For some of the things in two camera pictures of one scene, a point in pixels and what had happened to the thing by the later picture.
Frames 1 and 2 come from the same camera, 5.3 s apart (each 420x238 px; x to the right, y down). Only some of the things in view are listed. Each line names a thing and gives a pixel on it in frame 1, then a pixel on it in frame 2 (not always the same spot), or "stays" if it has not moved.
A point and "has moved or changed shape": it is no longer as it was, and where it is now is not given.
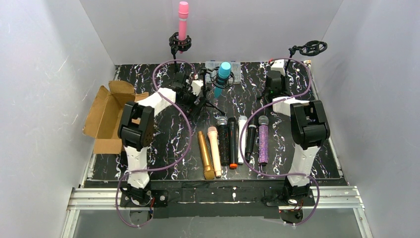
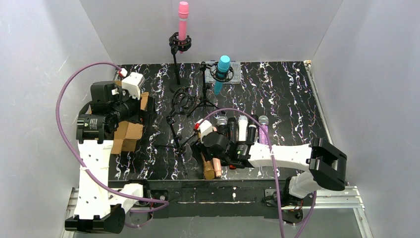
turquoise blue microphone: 224,73 has moved or changed shape
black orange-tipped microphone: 233,142 stays
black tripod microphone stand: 310,48 to 183,100
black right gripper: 274,81 to 203,148
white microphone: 242,120 stays
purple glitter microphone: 263,121 stays
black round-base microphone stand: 177,44 stays
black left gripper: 189,99 to 144,105
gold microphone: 209,173 stays
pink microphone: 183,8 stays
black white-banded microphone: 251,137 stays
